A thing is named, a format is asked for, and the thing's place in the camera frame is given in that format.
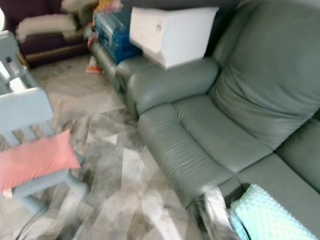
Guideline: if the beige cushion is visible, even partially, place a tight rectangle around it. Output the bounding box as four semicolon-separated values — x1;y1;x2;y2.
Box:
60;0;98;15

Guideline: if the pink dotted pillow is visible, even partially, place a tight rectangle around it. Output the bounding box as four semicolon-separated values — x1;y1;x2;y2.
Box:
0;129;82;196

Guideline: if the mint dotted pillow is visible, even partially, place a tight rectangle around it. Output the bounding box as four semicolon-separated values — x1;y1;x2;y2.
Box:
227;184;320;240

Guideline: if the orange white packet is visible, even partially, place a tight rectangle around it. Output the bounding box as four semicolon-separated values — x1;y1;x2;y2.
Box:
86;55;103;76

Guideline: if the blue plastic storage box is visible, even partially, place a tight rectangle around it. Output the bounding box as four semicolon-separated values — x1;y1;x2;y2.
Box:
93;11;143;66

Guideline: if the dark purple sofa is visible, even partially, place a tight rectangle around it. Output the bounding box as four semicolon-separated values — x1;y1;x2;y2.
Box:
2;0;96;68

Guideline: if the green leather armchair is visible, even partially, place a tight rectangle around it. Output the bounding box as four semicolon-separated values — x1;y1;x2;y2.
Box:
87;42;157;108

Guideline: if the white printer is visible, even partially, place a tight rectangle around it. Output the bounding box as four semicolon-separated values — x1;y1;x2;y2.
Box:
129;6;220;70

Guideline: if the colourful toy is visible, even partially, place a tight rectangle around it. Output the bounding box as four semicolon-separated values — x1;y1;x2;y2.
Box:
92;0;126;16

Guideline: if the white fluffy pillow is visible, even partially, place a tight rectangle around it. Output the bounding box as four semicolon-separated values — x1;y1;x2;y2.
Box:
16;14;78;42

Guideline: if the green leather sofa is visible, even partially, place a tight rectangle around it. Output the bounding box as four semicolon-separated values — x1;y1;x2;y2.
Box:
122;0;320;240

